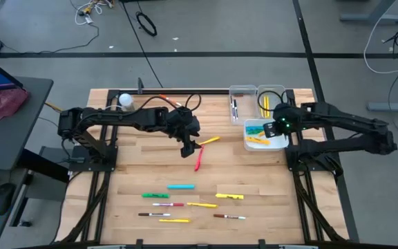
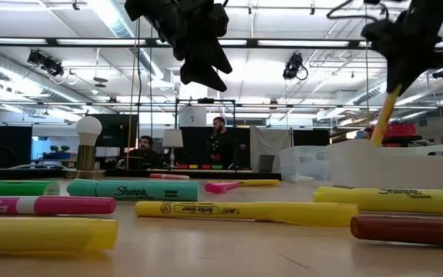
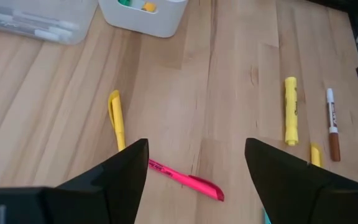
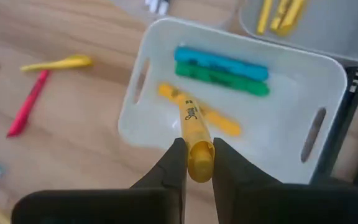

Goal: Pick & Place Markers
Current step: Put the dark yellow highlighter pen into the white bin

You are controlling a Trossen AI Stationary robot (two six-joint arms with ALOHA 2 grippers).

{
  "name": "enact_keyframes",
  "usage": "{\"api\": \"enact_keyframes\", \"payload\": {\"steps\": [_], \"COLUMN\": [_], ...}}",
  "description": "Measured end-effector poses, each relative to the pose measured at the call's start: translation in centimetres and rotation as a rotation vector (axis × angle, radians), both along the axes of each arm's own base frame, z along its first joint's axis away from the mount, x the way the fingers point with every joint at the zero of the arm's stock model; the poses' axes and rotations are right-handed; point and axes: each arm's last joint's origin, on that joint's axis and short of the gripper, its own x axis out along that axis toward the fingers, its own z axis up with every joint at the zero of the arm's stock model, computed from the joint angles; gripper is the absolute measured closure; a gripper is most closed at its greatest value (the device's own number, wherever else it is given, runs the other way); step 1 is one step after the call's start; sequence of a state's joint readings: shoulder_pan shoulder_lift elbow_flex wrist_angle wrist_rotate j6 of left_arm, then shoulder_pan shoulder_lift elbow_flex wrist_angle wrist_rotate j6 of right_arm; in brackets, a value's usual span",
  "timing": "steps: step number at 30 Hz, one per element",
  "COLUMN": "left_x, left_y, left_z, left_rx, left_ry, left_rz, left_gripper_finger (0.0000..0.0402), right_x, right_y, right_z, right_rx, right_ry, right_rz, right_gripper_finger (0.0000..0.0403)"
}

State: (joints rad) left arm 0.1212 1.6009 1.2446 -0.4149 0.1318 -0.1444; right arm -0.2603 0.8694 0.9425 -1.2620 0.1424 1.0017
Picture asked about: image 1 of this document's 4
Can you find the clear plastic divided bin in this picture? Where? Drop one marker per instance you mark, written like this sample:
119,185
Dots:
245,114

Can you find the dark grey desk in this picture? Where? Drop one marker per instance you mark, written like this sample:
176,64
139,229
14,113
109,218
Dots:
12,145

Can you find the green highlighter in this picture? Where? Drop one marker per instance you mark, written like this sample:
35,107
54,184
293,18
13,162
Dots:
254,133
155,195

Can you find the dark brown marker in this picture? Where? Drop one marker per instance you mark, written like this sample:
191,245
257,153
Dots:
239,94

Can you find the black aluminium table frame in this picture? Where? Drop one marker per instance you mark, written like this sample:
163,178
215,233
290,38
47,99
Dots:
213,91

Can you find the slim pink highlighter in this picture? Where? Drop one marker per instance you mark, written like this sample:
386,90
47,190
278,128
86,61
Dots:
198,162

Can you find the black and white marker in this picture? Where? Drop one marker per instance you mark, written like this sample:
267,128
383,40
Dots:
232,107

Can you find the black computer mouse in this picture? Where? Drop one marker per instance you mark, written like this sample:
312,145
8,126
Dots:
2,198

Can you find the brown marker with white end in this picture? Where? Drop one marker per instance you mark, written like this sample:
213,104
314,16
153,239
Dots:
230,216

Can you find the grey desk leg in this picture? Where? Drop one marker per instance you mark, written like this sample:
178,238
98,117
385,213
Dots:
375,19
392,107

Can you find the pink and white marker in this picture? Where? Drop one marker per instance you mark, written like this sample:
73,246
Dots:
168,204

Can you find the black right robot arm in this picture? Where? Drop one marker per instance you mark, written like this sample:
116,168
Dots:
340,119

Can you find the black mounted bracket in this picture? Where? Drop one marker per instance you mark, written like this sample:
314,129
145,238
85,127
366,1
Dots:
140,84

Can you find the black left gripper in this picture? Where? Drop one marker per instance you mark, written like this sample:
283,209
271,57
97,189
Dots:
183,124

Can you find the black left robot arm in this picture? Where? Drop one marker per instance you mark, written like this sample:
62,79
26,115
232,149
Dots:
133,119

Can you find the white bulb brass lamp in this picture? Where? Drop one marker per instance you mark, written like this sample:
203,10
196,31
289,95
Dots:
125,99

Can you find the teal highlighter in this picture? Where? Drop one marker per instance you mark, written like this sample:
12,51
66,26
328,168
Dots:
254,128
180,186

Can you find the brown capped white marker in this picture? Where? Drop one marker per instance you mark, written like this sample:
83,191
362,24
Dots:
154,214

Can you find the dark purple marker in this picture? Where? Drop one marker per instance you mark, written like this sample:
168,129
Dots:
236,110

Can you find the white plastic bin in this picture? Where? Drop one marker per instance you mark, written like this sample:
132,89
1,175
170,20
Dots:
275,145

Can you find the orange and white marker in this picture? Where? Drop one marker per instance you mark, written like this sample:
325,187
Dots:
171,100

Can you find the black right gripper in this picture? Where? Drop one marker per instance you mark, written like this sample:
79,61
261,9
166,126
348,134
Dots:
290,114

